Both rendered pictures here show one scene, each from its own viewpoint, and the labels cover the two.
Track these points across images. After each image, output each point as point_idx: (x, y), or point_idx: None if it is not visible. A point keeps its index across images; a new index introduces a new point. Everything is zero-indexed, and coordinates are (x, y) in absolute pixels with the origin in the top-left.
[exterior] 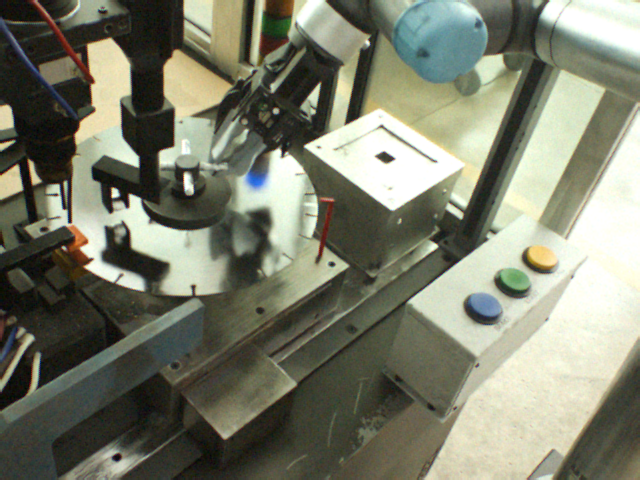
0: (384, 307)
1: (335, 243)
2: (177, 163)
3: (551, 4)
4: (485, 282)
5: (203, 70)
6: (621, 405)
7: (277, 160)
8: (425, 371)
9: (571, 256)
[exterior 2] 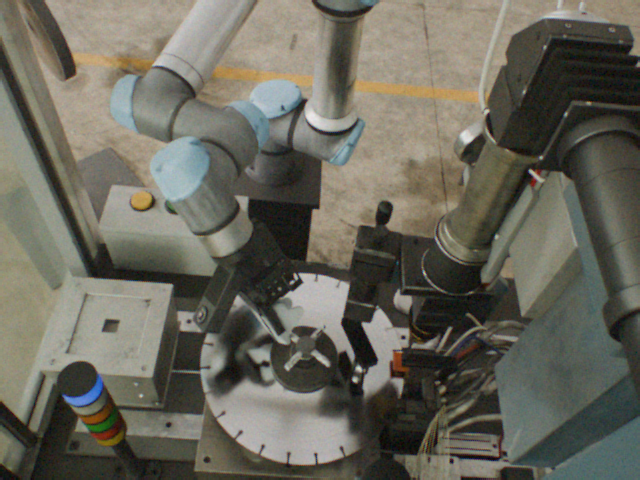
0: (198, 302)
1: (171, 357)
2: (314, 346)
3: (188, 77)
4: None
5: None
6: (355, 51)
7: (218, 344)
8: None
9: (123, 190)
